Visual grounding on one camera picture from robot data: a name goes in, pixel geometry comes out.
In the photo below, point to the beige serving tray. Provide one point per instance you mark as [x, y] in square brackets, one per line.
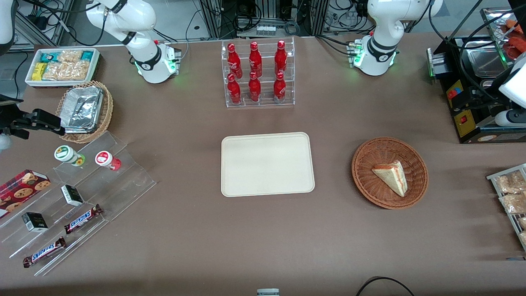
[267, 164]

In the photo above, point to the light wicker basket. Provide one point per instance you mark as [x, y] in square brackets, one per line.
[107, 109]

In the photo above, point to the triangular sandwich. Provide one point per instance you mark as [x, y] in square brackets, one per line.
[392, 176]

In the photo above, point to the clear cracker bag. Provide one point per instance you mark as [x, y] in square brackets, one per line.
[70, 56]
[65, 71]

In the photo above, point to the brown wicker basket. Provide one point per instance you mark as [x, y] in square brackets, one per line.
[370, 181]

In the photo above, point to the white snack bin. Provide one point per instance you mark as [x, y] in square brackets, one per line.
[96, 65]

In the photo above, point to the clear bag of pastries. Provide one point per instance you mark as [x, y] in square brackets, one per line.
[523, 239]
[513, 203]
[522, 223]
[509, 183]

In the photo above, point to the clear acrylic bottle rack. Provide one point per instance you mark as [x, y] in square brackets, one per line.
[266, 65]

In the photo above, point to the teal snack packet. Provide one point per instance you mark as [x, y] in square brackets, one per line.
[87, 55]
[50, 56]

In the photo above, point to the small grey device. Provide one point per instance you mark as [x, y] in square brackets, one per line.
[268, 292]

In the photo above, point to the green lid cup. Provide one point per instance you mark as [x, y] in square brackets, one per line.
[65, 153]

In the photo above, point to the yellow snack packet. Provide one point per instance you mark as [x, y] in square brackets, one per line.
[39, 71]

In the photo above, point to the clear acrylic stepped stand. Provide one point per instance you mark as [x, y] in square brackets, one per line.
[123, 181]

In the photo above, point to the red lid cup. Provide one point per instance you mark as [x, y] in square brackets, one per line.
[104, 158]

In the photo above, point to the silver foil pack stack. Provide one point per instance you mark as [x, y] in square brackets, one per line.
[81, 109]

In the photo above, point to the steel tray with red food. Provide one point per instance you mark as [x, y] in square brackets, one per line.
[495, 24]

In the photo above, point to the small black box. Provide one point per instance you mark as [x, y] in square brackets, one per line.
[72, 195]
[34, 222]

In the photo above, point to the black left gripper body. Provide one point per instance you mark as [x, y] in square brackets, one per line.
[481, 100]

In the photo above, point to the white power strip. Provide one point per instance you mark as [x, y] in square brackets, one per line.
[266, 30]

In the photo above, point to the Snickers bar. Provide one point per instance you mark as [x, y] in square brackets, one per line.
[83, 219]
[44, 252]

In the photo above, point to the red cola bottle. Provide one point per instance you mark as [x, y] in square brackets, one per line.
[255, 59]
[254, 89]
[280, 57]
[234, 61]
[234, 91]
[280, 89]

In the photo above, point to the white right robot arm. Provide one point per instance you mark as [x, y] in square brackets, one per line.
[144, 16]

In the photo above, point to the tray of packaged crackers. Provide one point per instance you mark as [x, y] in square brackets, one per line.
[493, 177]

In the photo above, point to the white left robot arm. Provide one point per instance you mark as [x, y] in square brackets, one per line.
[382, 24]

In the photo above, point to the red tartan cookie box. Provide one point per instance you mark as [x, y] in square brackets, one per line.
[20, 191]

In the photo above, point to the black appliance with steel tray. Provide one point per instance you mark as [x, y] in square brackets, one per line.
[466, 123]

